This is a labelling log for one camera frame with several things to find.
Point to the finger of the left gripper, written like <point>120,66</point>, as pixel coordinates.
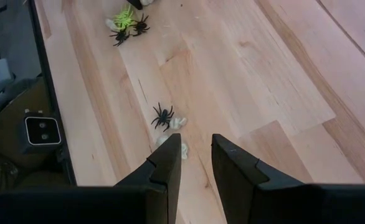
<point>136,3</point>

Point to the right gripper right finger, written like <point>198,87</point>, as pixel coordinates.
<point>279,202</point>

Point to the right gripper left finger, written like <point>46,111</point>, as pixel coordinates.
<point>107,205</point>

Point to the green plastic spider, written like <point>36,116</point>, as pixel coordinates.
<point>124,18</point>

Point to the black plastic spider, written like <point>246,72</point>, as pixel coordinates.
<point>120,36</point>
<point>141,26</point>
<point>163,117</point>

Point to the black table-level camera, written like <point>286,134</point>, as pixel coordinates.
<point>42,132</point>

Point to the black aluminium table frame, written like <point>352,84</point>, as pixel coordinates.
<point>49,77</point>

